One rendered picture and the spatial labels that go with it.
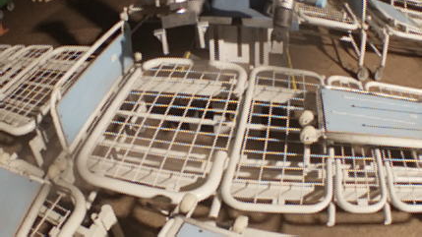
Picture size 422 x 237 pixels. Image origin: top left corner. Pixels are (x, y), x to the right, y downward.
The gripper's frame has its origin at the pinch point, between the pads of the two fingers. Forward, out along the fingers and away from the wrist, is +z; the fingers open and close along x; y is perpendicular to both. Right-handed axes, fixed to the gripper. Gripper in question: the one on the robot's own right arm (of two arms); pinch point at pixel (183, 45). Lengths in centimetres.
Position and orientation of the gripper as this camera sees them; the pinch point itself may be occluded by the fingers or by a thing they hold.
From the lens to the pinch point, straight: 133.0
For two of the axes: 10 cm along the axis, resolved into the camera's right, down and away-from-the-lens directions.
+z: 1.6, 9.7, 1.9
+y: 0.4, -2.0, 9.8
